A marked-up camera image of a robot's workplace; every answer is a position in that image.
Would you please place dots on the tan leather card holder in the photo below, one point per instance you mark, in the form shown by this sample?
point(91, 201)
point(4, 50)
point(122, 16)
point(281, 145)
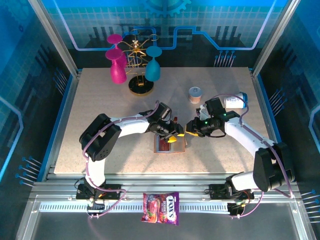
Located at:
point(178, 147)

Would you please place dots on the red black small package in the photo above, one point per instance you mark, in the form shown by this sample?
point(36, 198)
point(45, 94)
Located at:
point(176, 113)

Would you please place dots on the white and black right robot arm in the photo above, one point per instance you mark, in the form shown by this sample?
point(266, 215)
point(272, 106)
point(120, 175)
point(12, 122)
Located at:
point(272, 170)

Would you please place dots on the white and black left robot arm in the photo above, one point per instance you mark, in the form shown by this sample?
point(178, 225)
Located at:
point(100, 140)

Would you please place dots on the small tin can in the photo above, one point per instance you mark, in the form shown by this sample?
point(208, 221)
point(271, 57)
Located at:
point(194, 96)

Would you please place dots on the white cup with blue lid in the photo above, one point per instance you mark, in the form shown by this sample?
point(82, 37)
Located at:
point(236, 101)

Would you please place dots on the blue wine glass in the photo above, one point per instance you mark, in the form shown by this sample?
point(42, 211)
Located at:
point(152, 71)

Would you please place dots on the large pink wine glass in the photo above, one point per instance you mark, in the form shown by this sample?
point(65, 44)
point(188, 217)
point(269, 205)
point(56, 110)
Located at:
point(118, 73)

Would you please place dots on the Fox's candy bag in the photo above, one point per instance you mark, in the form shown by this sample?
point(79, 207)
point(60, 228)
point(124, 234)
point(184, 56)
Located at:
point(160, 207)

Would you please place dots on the small pink wine glass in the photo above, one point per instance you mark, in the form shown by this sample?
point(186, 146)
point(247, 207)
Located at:
point(114, 38)

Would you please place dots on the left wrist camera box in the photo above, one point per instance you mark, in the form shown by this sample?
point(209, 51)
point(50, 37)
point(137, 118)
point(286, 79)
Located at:
point(163, 111)

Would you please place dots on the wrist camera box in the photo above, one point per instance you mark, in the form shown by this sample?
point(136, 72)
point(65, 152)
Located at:
point(215, 107)
point(163, 111)

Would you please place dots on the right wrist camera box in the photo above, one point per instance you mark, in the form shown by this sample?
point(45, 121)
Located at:
point(215, 107)

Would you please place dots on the aluminium frame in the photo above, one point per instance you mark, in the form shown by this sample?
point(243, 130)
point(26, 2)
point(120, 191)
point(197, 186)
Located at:
point(162, 186)

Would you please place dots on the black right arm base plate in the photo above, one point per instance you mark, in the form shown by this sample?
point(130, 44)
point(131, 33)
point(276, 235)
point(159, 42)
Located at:
point(216, 191)

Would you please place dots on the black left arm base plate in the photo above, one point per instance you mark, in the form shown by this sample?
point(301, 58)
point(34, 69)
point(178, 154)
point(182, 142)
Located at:
point(112, 191)

